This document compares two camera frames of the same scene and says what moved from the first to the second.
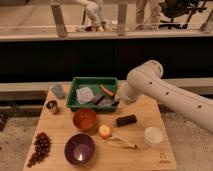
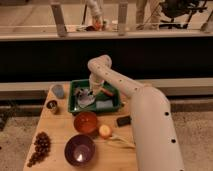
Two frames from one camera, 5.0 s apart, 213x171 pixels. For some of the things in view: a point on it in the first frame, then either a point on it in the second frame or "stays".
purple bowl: x=80 y=149 stays
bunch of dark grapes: x=42 y=144 stays
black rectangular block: x=126 y=120 stays
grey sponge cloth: x=84 y=95 → x=84 y=105
